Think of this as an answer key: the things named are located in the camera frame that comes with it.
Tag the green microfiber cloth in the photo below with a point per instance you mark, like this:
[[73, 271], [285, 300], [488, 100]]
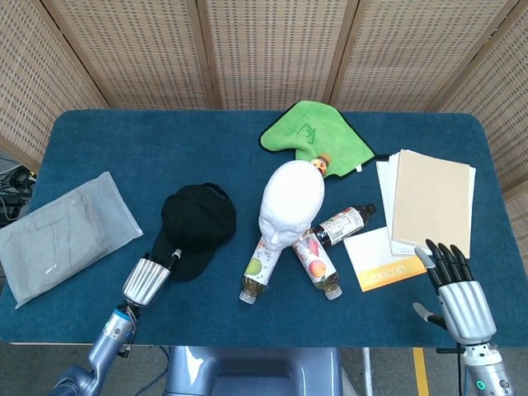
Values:
[[305, 128]]

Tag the white foam mannequin head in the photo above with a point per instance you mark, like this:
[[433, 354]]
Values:
[[293, 194]]

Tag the translucent plastic garment bag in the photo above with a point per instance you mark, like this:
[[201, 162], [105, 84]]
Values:
[[62, 235]]

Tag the black baseball cap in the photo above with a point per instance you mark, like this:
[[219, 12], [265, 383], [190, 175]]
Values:
[[198, 218]]

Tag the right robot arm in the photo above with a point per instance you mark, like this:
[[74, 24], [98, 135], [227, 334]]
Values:
[[482, 371]]

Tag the yellow white Lexicon notepad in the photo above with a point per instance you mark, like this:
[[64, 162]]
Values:
[[371, 255]]

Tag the white table leg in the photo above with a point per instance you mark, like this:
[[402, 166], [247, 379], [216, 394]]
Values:
[[367, 371]]

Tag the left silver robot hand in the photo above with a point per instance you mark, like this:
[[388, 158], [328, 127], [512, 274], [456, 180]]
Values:
[[144, 280]]

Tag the dark tea bottle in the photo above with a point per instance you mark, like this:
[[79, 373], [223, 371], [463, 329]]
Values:
[[338, 224]]

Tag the blue grey robot torso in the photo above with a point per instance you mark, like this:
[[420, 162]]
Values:
[[247, 371]]

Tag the peach tea bottle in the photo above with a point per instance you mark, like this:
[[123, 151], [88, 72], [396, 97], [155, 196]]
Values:
[[315, 264]]

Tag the green apple tea bottle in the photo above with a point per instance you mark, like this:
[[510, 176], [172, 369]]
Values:
[[257, 268]]

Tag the orange cap drink bottle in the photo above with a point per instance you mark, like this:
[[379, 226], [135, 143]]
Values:
[[321, 165]]

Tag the tan cover notebook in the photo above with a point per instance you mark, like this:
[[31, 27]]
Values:
[[429, 198]]

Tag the white paper sheet stack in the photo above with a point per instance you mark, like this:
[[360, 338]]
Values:
[[385, 185]]

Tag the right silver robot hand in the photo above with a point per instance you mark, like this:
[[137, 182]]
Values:
[[466, 305]]

